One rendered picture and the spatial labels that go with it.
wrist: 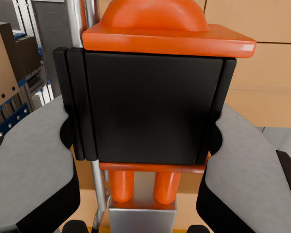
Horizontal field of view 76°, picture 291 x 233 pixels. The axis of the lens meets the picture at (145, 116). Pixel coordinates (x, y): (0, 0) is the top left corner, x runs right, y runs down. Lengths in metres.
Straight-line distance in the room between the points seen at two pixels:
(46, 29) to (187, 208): 1.10
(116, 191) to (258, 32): 0.80
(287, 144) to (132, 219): 2.05
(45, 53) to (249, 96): 1.11
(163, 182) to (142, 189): 0.04
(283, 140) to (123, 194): 2.00
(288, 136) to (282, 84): 1.14
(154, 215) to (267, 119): 0.96
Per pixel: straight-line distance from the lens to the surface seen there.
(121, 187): 0.17
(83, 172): 0.45
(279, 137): 2.07
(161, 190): 0.17
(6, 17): 1.33
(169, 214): 0.19
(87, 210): 0.49
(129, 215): 0.19
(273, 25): 0.90
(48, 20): 1.22
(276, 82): 1.00
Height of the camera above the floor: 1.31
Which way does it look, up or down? 57 degrees down
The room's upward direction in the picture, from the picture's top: 179 degrees counter-clockwise
